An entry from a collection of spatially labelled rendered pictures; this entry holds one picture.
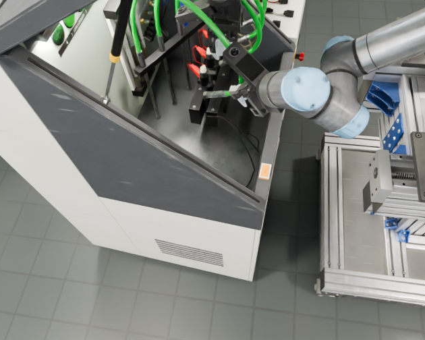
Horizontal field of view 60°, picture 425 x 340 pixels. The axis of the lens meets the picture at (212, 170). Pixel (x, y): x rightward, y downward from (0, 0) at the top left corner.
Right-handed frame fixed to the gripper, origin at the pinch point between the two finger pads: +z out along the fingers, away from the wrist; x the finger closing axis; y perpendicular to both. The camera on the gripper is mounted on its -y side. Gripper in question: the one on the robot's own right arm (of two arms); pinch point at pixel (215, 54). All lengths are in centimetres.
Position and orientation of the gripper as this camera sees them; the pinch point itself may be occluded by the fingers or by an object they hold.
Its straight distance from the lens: 111.8
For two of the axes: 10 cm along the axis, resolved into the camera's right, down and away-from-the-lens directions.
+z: 0.5, 4.9, 8.7
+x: 2.4, -8.5, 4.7
